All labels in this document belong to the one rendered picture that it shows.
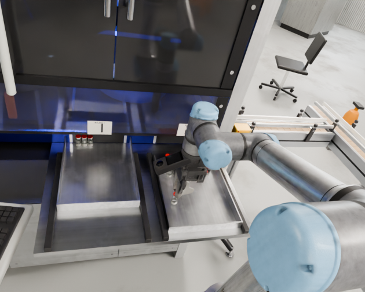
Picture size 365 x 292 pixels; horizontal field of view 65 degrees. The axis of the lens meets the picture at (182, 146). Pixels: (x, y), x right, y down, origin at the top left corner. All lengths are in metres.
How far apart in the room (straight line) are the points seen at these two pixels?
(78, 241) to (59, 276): 0.95
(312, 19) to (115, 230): 7.11
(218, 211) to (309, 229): 0.72
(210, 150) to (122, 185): 0.48
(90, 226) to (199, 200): 0.39
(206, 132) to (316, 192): 0.30
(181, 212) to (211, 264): 1.01
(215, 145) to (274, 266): 0.36
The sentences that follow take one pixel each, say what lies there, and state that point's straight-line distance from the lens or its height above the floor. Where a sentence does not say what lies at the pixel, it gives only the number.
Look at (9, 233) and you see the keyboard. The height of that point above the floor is 0.82.
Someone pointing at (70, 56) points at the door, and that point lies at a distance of 0.98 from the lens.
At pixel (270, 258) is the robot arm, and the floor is 1.36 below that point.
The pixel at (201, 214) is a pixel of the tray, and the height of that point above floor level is 0.88.
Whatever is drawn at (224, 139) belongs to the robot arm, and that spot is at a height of 1.27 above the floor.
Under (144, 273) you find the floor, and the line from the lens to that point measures 1.89.
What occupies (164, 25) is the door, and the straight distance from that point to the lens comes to 0.95.
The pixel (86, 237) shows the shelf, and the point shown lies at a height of 0.88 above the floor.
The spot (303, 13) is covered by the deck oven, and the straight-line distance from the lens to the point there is 7.74.
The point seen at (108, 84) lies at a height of 1.20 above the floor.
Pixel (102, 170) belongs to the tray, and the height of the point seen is 0.88.
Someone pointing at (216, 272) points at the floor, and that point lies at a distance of 1.99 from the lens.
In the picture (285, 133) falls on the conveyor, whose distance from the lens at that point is 1.55.
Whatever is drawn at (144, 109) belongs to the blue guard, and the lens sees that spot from 1.07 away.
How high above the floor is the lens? 1.68
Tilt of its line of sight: 38 degrees down
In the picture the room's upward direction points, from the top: 15 degrees clockwise
